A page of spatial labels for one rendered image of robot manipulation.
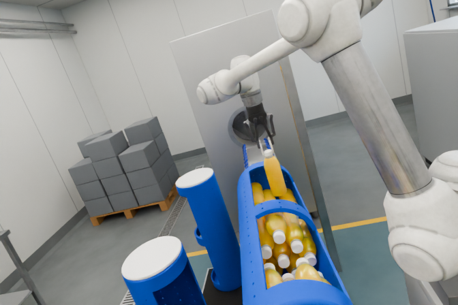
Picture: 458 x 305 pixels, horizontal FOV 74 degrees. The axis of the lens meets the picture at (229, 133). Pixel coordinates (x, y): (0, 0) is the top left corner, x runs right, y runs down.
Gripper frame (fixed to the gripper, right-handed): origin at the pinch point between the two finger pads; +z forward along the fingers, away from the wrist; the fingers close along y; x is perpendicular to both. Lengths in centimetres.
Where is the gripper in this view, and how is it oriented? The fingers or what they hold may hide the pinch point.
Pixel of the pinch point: (266, 146)
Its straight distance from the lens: 138.3
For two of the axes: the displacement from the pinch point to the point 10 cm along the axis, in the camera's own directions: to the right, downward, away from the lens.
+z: 3.0, 9.2, 2.5
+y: -9.5, 2.9, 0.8
